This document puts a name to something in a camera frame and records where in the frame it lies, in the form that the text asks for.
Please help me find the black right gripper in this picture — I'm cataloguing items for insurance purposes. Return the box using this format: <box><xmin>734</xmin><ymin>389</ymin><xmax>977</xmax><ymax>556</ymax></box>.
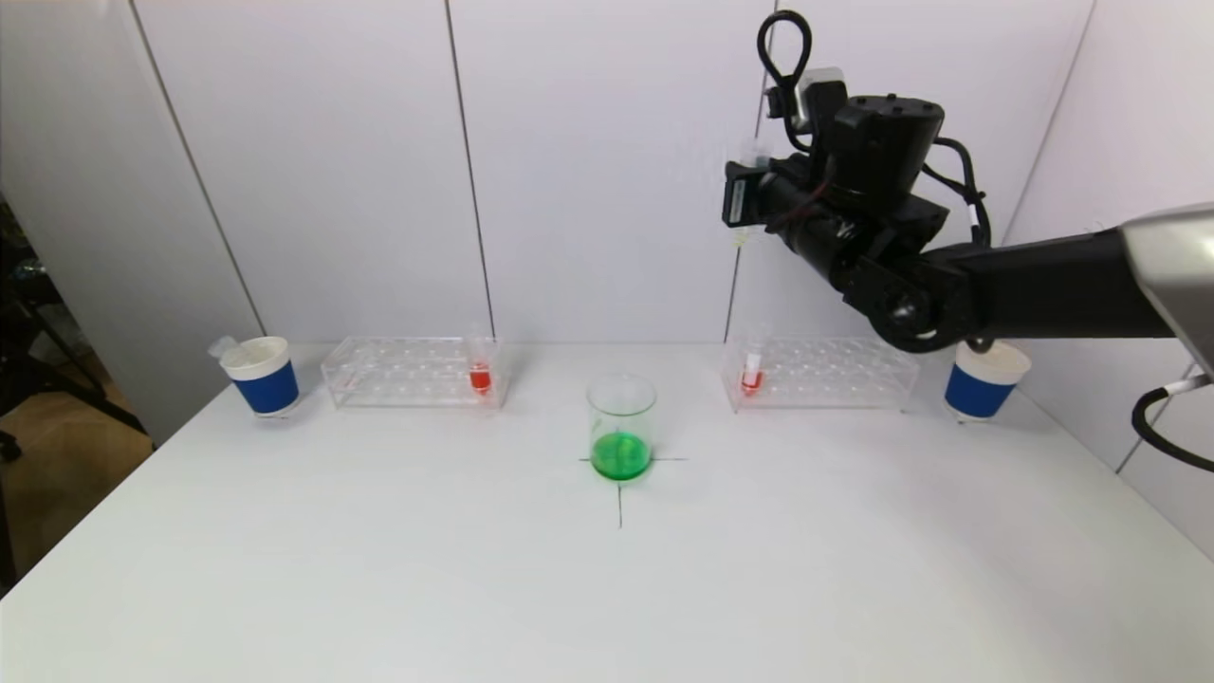
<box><xmin>721</xmin><ymin>159</ymin><xmax>844</xmax><ymax>283</ymax></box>

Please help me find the yellow pigment clear test tube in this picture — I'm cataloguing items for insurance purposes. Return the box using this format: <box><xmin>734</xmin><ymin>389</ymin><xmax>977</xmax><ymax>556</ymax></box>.
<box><xmin>732</xmin><ymin>139</ymin><xmax>772</xmax><ymax>250</ymax></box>

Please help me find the red pigment tube white band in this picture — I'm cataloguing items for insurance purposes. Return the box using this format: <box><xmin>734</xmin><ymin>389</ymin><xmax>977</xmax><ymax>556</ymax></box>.
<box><xmin>740</xmin><ymin>324</ymin><xmax>771</xmax><ymax>398</ymax></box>

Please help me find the clear acrylic test tube rack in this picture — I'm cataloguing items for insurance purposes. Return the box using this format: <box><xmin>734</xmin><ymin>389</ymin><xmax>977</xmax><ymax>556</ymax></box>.
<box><xmin>723</xmin><ymin>332</ymin><xmax>919</xmax><ymax>414</ymax></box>
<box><xmin>322</xmin><ymin>337</ymin><xmax>504</xmax><ymax>411</ymax></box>

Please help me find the clear glass beaker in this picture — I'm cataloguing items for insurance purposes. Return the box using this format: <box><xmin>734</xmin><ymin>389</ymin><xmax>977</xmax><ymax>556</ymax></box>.
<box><xmin>586</xmin><ymin>376</ymin><xmax>657</xmax><ymax>482</ymax></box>

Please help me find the red pigment clear test tube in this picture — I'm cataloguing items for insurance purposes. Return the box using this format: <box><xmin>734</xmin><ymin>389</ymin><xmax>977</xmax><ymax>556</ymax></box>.
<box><xmin>465</xmin><ymin>327</ymin><xmax>495</xmax><ymax>397</ymax></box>

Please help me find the white paper cup blue sleeve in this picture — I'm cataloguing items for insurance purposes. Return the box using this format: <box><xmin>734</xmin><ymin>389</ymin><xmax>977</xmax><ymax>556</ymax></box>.
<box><xmin>219</xmin><ymin>337</ymin><xmax>303</xmax><ymax>419</ymax></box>
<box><xmin>944</xmin><ymin>341</ymin><xmax>1032</xmax><ymax>424</ymax></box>

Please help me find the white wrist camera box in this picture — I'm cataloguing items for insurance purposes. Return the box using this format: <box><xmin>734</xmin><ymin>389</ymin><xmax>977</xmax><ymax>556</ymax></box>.
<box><xmin>790</xmin><ymin>66</ymin><xmax>850</xmax><ymax>132</ymax></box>

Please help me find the thin black camera cable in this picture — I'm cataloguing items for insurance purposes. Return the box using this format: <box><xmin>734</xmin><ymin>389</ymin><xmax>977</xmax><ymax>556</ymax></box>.
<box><xmin>756</xmin><ymin>9</ymin><xmax>819</xmax><ymax>155</ymax></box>

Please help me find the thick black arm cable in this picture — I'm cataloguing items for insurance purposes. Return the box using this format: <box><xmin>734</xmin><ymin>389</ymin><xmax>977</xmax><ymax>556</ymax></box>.
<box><xmin>922</xmin><ymin>136</ymin><xmax>1214</xmax><ymax>473</ymax></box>

